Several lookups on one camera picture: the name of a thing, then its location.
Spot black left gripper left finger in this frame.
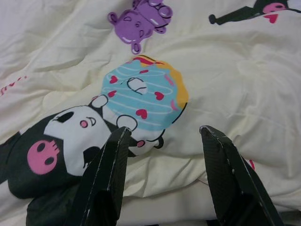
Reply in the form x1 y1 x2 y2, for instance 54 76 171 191
64 126 132 226

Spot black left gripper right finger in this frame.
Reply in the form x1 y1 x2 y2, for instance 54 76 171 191
199 125 286 226

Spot cream cartoon print blanket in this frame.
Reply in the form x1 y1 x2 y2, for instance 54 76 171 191
0 0 301 226

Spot cream sheeted mattress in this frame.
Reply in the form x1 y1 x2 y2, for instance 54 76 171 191
119 186 301 226

